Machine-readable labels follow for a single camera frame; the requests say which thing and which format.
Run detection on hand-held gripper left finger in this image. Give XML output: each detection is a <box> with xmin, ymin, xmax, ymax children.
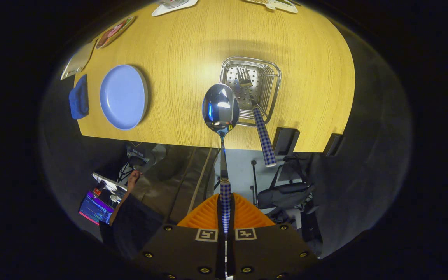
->
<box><xmin>142</xmin><ymin>193</ymin><xmax>226</xmax><ymax>280</ymax></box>

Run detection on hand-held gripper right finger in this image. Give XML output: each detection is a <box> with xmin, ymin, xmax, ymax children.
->
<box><xmin>226</xmin><ymin>193</ymin><xmax>320</xmax><ymax>280</ymax></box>

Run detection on fork with blue checked handle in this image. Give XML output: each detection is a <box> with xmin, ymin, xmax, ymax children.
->
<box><xmin>236</xmin><ymin>65</ymin><xmax>277</xmax><ymax>168</ymax></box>

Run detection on spoon with blue checked handle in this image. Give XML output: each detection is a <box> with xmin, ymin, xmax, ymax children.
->
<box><xmin>202</xmin><ymin>83</ymin><xmax>240</xmax><ymax>236</ymax></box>

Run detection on black office chair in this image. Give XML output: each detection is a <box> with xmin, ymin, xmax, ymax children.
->
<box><xmin>257</xmin><ymin>156</ymin><xmax>318</xmax><ymax>210</ymax></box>

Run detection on person's grey trousers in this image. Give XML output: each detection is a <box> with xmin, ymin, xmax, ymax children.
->
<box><xmin>131</xmin><ymin>146</ymin><xmax>221</xmax><ymax>226</ymax></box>

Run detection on open laptop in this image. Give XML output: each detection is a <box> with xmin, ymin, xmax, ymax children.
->
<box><xmin>78</xmin><ymin>172</ymin><xmax>128</xmax><ymax>226</ymax></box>

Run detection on blue plate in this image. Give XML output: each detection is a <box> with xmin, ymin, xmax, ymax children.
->
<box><xmin>99</xmin><ymin>64</ymin><xmax>149</xmax><ymax>131</ymax></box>

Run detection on blue folded cloth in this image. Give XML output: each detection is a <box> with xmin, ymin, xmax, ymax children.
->
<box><xmin>68</xmin><ymin>74</ymin><xmax>90</xmax><ymax>120</ymax></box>

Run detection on white toaster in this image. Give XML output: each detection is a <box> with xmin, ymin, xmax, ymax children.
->
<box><xmin>60</xmin><ymin>41</ymin><xmax>96</xmax><ymax>81</ymax></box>

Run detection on oval plate of food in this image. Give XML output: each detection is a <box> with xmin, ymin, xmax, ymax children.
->
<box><xmin>95</xmin><ymin>16</ymin><xmax>136</xmax><ymax>50</ymax></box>

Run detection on white coaster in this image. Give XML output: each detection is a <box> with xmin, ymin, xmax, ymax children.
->
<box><xmin>152</xmin><ymin>0</ymin><xmax>199</xmax><ymax>17</ymax></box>

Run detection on white divided seed dish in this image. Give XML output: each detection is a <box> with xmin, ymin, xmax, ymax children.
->
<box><xmin>243</xmin><ymin>0</ymin><xmax>298</xmax><ymax>14</ymax></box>

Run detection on black table bracket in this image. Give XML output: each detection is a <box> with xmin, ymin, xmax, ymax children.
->
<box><xmin>323</xmin><ymin>133</ymin><xmax>344</xmax><ymax>157</ymax></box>
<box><xmin>273</xmin><ymin>127</ymin><xmax>300</xmax><ymax>157</ymax></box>

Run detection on metal wire cutlery rack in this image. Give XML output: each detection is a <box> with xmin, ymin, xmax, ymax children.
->
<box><xmin>219</xmin><ymin>56</ymin><xmax>282</xmax><ymax>128</ymax></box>

